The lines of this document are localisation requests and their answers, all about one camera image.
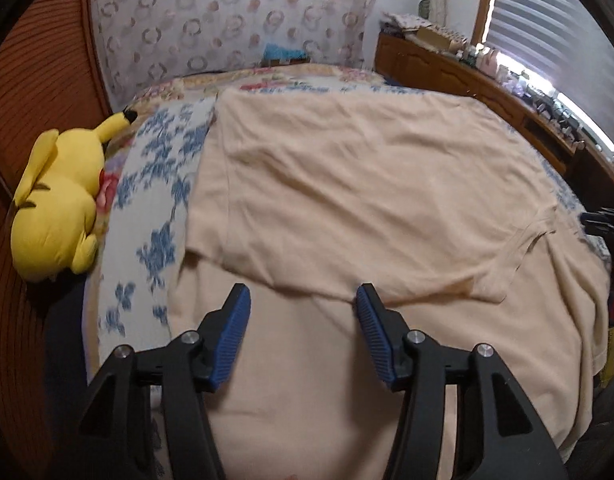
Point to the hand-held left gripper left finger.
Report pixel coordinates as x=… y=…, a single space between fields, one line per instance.
x=232 y=340

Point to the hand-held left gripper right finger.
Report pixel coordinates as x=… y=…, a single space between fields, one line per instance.
x=374 y=340

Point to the beige printed t-shirt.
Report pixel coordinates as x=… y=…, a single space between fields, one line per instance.
x=367 y=185

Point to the floral bed blanket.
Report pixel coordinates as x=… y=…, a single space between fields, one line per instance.
x=152 y=200

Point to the dark blue bed sheet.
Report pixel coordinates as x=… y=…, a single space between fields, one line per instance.
x=64 y=360

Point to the striped window blind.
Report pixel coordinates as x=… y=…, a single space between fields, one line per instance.
x=562 y=35

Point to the pink bottle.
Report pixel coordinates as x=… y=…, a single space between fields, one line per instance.
x=489 y=60

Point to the yellow plush toy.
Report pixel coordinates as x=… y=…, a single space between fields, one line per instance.
x=57 y=210

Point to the wooden sideboard cabinet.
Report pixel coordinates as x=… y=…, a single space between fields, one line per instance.
x=437 y=75

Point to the cardboard box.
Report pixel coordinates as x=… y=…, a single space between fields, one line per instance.
x=431 y=36

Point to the folded floral cloth stack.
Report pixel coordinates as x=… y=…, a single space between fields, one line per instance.
x=402 y=22

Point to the teal box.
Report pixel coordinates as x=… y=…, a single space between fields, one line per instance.
x=286 y=54

